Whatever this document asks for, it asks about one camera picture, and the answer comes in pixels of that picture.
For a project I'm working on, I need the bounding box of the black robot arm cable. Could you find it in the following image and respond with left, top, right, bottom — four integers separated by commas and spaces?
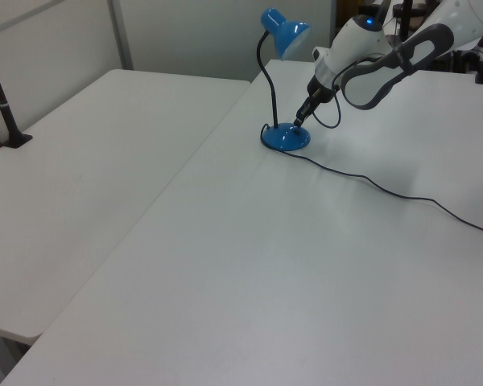
312, 55, 387, 130

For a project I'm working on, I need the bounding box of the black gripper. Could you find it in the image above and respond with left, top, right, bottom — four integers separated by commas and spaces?
292, 75, 334, 129

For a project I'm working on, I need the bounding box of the black lamp power cord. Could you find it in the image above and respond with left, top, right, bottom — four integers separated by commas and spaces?
258, 122, 483, 236

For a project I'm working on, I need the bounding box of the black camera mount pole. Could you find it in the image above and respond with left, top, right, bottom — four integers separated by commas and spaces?
0, 34, 34, 149

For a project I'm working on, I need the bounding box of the grey metal partition post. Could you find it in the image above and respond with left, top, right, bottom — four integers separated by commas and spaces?
106, 0, 134, 72

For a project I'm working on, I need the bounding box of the blue gooseneck desk lamp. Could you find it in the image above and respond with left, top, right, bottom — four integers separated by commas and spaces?
258, 6, 312, 153

